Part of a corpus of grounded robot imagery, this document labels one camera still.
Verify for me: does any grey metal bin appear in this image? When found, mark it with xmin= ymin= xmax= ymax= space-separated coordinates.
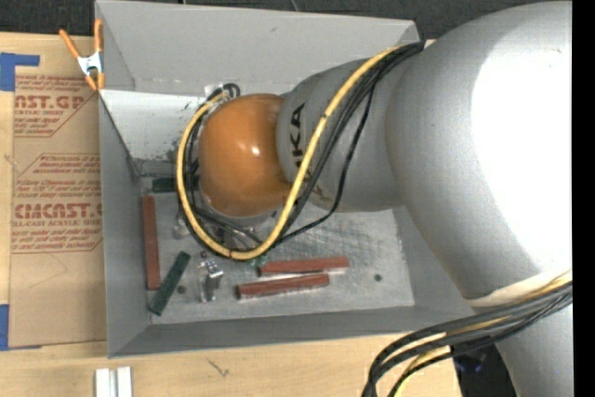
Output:
xmin=94 ymin=0 xmax=476 ymax=360

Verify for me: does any brown cardboard board red print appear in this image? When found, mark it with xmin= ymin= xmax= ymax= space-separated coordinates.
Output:
xmin=0 ymin=31 xmax=109 ymax=352

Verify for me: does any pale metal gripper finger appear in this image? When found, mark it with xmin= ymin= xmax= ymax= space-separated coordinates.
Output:
xmin=196 ymin=259 xmax=225 ymax=304
xmin=173 ymin=210 xmax=191 ymax=241

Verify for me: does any black cylinder on white bracket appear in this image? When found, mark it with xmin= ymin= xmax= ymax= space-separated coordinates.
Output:
xmin=203 ymin=81 xmax=242 ymax=104

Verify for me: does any red-brown flat block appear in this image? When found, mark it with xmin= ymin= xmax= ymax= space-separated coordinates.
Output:
xmin=235 ymin=272 xmax=332 ymax=300
xmin=141 ymin=193 xmax=162 ymax=292
xmin=257 ymin=256 xmax=351 ymax=279

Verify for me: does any dark green flat block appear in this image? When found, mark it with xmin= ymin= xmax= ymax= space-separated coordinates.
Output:
xmin=152 ymin=176 xmax=179 ymax=194
xmin=148 ymin=250 xmax=192 ymax=318

